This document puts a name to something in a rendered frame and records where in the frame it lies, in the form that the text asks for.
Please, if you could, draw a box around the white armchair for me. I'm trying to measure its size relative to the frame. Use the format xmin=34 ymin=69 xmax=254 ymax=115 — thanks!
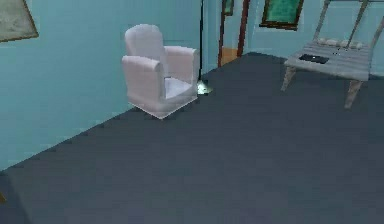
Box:
xmin=121 ymin=23 xmax=200 ymax=120

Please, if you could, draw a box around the small green framed picture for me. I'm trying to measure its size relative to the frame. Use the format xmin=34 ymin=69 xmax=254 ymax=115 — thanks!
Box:
xmin=223 ymin=0 xmax=235 ymax=17

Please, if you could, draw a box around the grey wooden shelf table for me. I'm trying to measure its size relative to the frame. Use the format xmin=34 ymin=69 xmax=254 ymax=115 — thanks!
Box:
xmin=280 ymin=0 xmax=384 ymax=110

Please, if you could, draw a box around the pale lumpy object row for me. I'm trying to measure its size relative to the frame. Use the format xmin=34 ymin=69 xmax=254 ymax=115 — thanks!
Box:
xmin=316 ymin=37 xmax=364 ymax=50

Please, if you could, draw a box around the beige framed picture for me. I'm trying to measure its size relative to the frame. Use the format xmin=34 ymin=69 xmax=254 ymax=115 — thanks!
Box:
xmin=0 ymin=0 xmax=40 ymax=44

